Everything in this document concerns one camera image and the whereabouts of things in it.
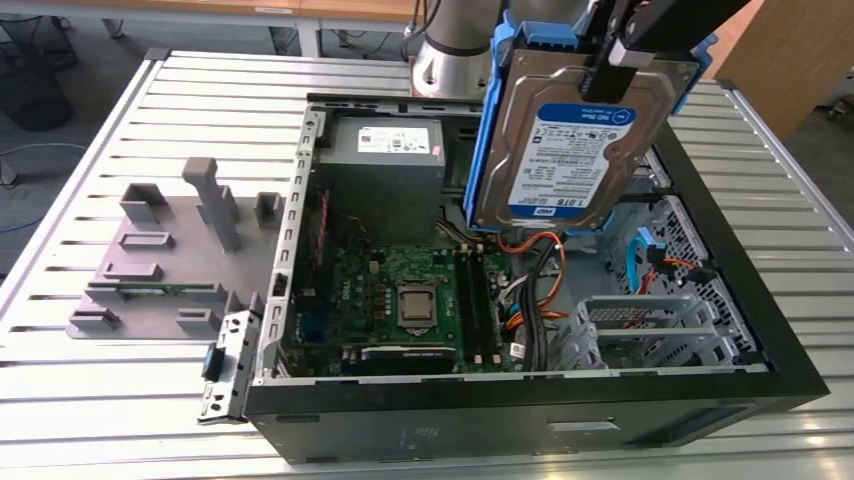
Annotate black open PC case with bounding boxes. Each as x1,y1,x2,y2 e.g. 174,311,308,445
243,92,833,464

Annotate grey power supply unit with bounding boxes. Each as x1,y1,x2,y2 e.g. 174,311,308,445
312,117,447,246

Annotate black graphics card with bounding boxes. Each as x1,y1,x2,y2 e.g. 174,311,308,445
343,342,459,376

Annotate grey expansion card retainer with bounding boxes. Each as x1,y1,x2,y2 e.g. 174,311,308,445
196,309,262,426

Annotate green motherboard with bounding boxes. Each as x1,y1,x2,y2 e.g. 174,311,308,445
279,244,528,376

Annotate grey metal drive cage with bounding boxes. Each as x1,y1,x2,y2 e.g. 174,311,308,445
510,147,673,251

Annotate black office chair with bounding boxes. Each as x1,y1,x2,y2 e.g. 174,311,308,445
0,14,79,132

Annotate blue network cable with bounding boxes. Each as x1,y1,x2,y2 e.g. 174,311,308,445
0,142,88,236

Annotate grey parts rack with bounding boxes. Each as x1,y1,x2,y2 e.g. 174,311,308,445
65,155,288,344

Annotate orange yellow wire bundle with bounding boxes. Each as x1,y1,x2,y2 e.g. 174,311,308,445
496,232,569,331

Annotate black cable bundle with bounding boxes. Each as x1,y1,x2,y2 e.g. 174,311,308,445
516,192,673,374

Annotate silver CPU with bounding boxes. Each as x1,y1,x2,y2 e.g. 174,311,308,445
399,292,435,321

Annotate hard disk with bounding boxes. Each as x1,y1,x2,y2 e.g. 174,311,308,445
466,19,719,234

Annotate black RAM slot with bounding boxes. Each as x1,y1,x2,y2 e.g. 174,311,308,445
455,243,487,366
474,243,506,365

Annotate black CPU socket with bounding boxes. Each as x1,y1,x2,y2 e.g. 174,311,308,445
392,278,443,337

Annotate orange power wire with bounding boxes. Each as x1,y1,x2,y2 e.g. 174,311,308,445
657,258,719,286

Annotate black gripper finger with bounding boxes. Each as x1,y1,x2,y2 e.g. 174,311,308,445
582,0,639,101

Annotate red black thin wire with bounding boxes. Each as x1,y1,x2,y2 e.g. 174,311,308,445
303,192,332,296

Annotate green RAM stick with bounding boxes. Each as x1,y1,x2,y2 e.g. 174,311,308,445
116,283,222,295

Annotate wooden cabinet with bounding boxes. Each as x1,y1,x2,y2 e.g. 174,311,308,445
713,0,854,146

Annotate blue wire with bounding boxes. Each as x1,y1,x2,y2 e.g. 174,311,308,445
626,227,659,296

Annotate wooden desk grey legs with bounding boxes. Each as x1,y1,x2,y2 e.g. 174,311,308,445
0,0,428,57

